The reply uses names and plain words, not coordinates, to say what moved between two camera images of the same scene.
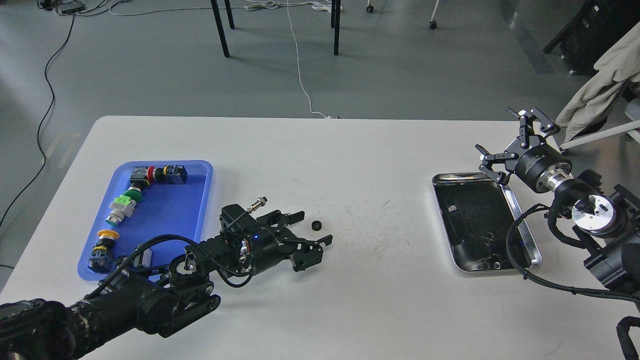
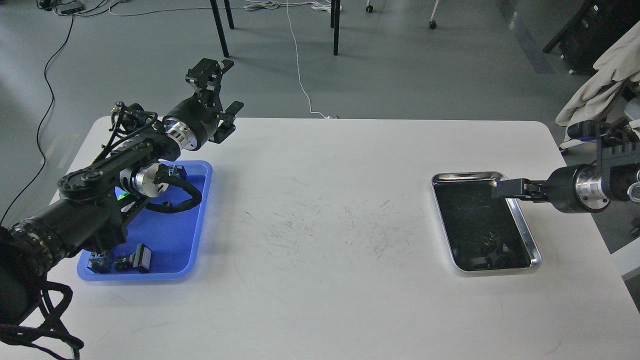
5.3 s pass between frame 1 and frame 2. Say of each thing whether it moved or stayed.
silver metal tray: stayed
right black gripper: moved
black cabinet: stayed
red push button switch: stayed
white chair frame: stayed
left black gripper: moved
